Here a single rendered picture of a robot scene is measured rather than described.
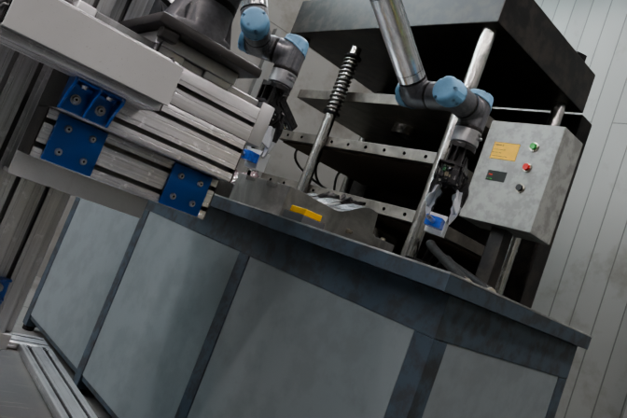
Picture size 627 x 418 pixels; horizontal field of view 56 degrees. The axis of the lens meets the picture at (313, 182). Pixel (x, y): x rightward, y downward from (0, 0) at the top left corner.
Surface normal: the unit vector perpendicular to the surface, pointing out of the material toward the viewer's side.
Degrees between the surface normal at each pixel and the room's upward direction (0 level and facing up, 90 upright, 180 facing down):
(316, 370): 90
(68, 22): 90
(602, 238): 90
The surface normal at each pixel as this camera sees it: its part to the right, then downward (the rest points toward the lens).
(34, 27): 0.59, 0.14
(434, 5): -0.68, -0.34
